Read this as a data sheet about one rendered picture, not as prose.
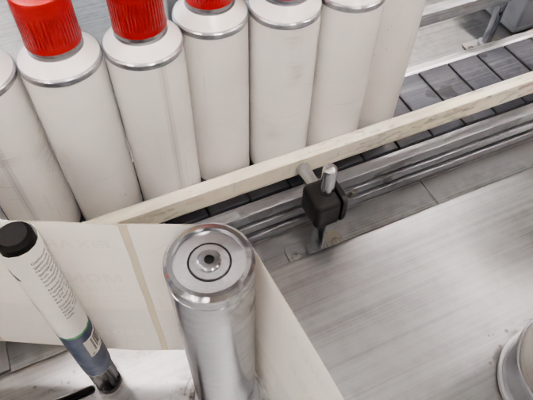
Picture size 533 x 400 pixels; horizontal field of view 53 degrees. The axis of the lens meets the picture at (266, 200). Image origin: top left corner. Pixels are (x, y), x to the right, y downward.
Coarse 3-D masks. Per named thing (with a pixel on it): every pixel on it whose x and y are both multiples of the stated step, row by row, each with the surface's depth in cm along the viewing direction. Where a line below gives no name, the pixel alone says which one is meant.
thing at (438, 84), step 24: (504, 48) 60; (528, 48) 60; (432, 72) 57; (456, 72) 58; (480, 72) 58; (504, 72) 58; (408, 96) 55; (432, 96) 55; (456, 96) 55; (528, 96) 56; (456, 120) 53; (480, 120) 54; (384, 144) 51; (408, 144) 51; (72, 192) 47; (264, 192) 47; (192, 216) 46
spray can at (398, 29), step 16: (400, 0) 40; (416, 0) 40; (384, 16) 41; (400, 16) 41; (416, 16) 42; (384, 32) 42; (400, 32) 42; (416, 32) 44; (384, 48) 44; (400, 48) 44; (384, 64) 45; (400, 64) 45; (368, 80) 47; (384, 80) 46; (400, 80) 47; (368, 96) 48; (384, 96) 48; (368, 112) 49; (384, 112) 50
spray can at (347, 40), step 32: (352, 0) 37; (384, 0) 38; (320, 32) 40; (352, 32) 38; (320, 64) 42; (352, 64) 41; (320, 96) 44; (352, 96) 44; (320, 128) 47; (352, 128) 47
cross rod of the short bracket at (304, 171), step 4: (300, 164) 46; (304, 164) 45; (308, 164) 46; (300, 168) 45; (304, 168) 45; (308, 168) 45; (300, 172) 45; (304, 172) 45; (308, 172) 45; (312, 172) 45; (300, 176) 45; (304, 176) 45; (308, 176) 45; (312, 176) 45; (304, 180) 45; (308, 180) 45; (312, 180) 44; (316, 180) 44
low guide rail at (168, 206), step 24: (528, 72) 52; (480, 96) 50; (504, 96) 52; (408, 120) 48; (432, 120) 49; (336, 144) 46; (360, 144) 47; (264, 168) 45; (288, 168) 45; (312, 168) 47; (192, 192) 43; (216, 192) 44; (240, 192) 45; (120, 216) 41; (144, 216) 42; (168, 216) 43
